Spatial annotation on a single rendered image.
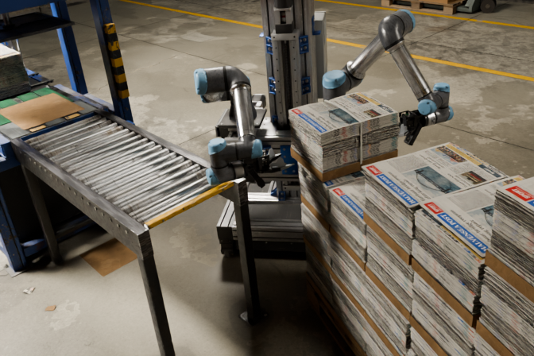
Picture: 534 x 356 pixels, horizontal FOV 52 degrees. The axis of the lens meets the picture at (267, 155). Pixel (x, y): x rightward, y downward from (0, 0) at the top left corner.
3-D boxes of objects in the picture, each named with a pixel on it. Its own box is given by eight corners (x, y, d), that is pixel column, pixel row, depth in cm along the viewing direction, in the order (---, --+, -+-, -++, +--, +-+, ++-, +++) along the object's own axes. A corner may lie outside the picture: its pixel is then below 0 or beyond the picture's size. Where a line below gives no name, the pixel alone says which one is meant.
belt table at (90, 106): (111, 121, 339) (108, 106, 334) (5, 160, 301) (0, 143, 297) (63, 96, 386) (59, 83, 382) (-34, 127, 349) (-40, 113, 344)
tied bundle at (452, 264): (506, 236, 186) (515, 176, 175) (578, 288, 161) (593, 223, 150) (409, 268, 175) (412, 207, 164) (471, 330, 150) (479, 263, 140)
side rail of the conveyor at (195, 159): (249, 201, 247) (247, 178, 241) (240, 207, 244) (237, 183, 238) (106, 125, 337) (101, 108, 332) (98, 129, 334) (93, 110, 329)
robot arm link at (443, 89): (443, 90, 251) (442, 113, 256) (453, 83, 259) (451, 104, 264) (427, 87, 256) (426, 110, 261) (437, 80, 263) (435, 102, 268)
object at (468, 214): (517, 176, 175) (518, 173, 175) (593, 221, 151) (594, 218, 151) (418, 206, 165) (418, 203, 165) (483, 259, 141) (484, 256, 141)
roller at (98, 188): (180, 161, 272) (179, 152, 269) (94, 200, 245) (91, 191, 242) (175, 158, 275) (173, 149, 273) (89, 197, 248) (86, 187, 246)
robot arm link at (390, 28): (383, 16, 242) (439, 111, 244) (395, 10, 250) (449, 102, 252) (364, 29, 251) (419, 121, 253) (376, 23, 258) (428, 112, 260)
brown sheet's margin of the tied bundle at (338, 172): (320, 146, 254) (320, 137, 252) (355, 172, 231) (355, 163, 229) (290, 155, 249) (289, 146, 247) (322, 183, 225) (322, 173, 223)
